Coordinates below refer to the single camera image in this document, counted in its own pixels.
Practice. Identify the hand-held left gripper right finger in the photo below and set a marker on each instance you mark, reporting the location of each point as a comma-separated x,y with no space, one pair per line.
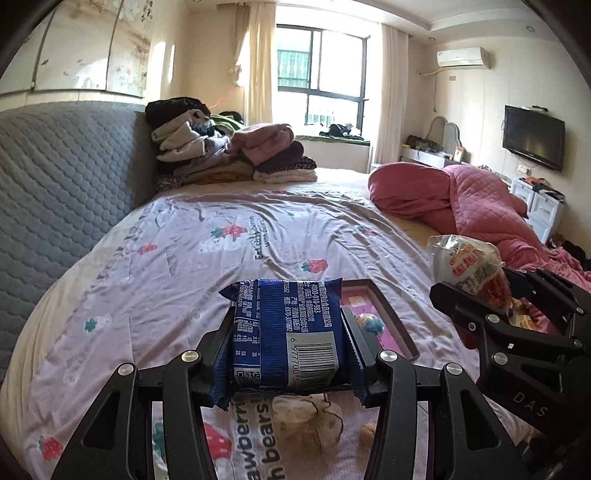
364,364

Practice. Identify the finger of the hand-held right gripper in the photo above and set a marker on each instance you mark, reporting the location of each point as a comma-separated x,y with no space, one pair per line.
475,318
554,290

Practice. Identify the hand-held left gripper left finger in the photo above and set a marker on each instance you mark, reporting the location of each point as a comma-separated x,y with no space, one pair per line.
212,360

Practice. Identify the shallow brown cardboard box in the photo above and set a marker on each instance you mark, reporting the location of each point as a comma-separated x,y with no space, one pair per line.
397,323

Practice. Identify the bagged red snack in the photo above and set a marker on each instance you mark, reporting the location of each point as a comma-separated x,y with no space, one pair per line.
466,263

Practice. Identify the blue snack packet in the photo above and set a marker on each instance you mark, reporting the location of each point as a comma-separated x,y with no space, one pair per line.
286,332

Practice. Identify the colourful small ball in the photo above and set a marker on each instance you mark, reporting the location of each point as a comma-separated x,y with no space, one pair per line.
371,324

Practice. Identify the walnut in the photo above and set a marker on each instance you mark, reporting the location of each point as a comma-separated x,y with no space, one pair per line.
370,433

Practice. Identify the white drawer unit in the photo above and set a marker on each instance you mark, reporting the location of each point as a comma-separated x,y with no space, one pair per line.
540,207

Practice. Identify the pink quilt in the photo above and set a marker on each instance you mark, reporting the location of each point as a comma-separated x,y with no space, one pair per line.
485,198

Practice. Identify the pink pillow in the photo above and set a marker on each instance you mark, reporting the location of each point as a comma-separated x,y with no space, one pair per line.
406,194

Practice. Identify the black flat television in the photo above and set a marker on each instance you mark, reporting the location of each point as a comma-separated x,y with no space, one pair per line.
533,136

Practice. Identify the dressing table mirror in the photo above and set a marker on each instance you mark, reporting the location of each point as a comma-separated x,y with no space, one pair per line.
443,136

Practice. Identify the pile of folded clothes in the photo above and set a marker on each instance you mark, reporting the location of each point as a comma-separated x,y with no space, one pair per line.
221,147

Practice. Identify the grey quilted headboard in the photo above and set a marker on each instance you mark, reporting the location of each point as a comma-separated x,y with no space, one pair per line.
55,207

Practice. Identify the dark clothes on windowsill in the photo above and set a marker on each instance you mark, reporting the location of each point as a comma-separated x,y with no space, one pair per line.
341,130

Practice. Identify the green window seat cushion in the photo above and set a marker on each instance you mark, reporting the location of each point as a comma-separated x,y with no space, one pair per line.
314,139

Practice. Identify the cream curtain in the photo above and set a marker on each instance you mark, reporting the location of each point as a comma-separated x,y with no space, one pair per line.
390,92
258,69

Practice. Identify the white air conditioner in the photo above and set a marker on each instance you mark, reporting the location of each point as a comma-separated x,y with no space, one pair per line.
463,57

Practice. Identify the window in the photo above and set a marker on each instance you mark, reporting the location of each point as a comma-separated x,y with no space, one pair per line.
332,69

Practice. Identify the painted overhead cabinets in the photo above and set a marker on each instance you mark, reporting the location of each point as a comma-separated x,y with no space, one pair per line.
83,50

